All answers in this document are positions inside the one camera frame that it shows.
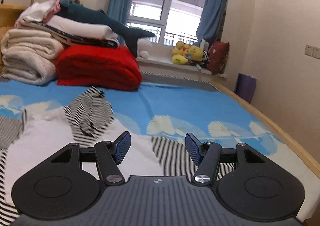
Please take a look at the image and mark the wooden bed frame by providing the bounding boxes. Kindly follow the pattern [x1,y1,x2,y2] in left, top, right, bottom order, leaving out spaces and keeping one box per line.
[0,3,320,179]

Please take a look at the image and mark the white plush toy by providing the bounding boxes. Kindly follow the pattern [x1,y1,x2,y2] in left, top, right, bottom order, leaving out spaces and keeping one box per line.
[137,38,152,59]

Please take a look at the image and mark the right blue curtain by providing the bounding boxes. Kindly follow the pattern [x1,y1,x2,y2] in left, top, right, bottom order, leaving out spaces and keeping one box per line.
[196,0,227,45]

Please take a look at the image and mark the cream folded quilt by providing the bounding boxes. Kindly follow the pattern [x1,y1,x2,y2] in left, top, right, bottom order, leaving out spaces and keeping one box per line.
[1,29,65,85]

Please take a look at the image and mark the purple bin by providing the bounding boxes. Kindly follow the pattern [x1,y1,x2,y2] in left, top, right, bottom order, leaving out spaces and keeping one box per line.
[234,73,257,103]

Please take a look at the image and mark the white framed window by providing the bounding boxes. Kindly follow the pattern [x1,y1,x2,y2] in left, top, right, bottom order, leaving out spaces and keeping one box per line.
[127,0,205,46]

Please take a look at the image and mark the blue cream patterned bedsheet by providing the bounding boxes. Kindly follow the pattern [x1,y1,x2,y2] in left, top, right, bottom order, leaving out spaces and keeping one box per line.
[1,79,319,221]

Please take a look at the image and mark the white dark-trim folded bedding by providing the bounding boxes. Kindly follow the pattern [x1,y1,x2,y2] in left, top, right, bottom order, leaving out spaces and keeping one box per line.
[16,15,120,49]

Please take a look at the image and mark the yellow plush toys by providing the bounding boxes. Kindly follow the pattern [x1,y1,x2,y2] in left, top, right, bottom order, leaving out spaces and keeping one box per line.
[171,41,210,69]

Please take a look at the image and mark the white pink folded clothes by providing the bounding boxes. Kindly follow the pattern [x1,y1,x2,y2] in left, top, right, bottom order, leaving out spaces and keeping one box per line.
[14,0,61,28]

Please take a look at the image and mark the dark red cushion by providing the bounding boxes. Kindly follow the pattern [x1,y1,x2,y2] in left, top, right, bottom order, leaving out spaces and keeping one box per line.
[207,41,230,75]

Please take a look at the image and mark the red folded blanket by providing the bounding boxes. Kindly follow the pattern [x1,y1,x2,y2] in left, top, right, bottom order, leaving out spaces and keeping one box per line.
[55,45,142,91]

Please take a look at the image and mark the black white striped shirt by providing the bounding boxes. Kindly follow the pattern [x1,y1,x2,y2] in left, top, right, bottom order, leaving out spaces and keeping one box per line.
[0,86,235,225]

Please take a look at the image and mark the teal shark plush toy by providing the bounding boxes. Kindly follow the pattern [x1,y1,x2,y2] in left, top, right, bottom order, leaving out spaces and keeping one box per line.
[57,0,155,57]

